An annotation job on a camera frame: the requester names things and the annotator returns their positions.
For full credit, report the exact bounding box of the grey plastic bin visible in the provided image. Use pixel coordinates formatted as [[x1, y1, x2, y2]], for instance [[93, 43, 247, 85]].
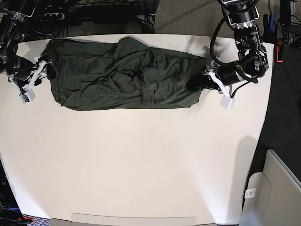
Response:
[[239, 149, 301, 226]]

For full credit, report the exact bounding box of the dark green long-sleeve shirt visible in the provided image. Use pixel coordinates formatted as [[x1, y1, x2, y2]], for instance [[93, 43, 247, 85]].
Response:
[[42, 37, 207, 111]]

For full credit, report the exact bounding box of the black table leg frame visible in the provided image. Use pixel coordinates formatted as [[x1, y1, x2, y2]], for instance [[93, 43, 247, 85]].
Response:
[[136, 0, 160, 34]]

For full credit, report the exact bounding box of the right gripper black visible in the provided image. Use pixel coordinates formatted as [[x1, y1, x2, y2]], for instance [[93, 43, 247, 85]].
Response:
[[7, 57, 56, 86]]

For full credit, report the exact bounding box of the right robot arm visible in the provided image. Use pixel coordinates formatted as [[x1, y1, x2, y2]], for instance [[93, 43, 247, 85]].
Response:
[[0, 0, 56, 89]]

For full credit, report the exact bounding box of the black electronics box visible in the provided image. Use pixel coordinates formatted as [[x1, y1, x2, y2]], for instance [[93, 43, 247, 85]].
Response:
[[92, 11, 132, 24]]

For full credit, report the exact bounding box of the red clamp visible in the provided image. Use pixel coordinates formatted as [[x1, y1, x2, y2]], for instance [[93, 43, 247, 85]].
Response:
[[276, 38, 284, 63]]

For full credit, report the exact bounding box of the white power strip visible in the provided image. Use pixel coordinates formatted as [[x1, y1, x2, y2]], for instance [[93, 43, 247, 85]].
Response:
[[43, 12, 65, 21]]

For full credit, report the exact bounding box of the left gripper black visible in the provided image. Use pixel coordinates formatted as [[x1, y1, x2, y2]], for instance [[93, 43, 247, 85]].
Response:
[[186, 66, 244, 91]]

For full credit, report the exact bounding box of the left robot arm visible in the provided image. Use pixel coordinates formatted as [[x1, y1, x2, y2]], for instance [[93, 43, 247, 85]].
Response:
[[186, 0, 269, 91]]

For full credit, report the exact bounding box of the black cloth pile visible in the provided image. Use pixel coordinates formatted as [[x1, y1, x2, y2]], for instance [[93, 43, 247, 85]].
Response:
[[239, 46, 301, 203]]

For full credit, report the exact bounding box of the grey tray edge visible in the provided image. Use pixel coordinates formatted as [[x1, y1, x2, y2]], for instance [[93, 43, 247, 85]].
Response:
[[50, 213, 217, 226]]

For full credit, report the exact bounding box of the black box with label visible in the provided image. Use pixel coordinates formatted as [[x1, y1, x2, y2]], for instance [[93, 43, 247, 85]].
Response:
[[0, 163, 23, 226]]

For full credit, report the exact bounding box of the blue handled tool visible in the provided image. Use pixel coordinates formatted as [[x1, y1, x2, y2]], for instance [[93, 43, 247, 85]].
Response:
[[268, 14, 275, 33]]

